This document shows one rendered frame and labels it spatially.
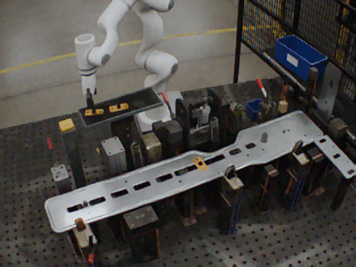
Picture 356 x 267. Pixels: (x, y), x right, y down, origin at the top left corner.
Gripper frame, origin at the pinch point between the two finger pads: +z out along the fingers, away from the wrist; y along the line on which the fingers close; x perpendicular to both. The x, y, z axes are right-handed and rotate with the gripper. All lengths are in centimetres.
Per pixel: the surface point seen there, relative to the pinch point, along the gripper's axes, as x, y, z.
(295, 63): 107, -48, 15
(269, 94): 82, -13, 10
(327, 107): 114, -8, 15
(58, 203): -14.9, 39.1, 23.8
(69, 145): -11.9, 10.4, 17.1
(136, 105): 19.0, -4.0, 7.8
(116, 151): 11.0, 19.4, 12.8
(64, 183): -12.4, 29.7, 21.0
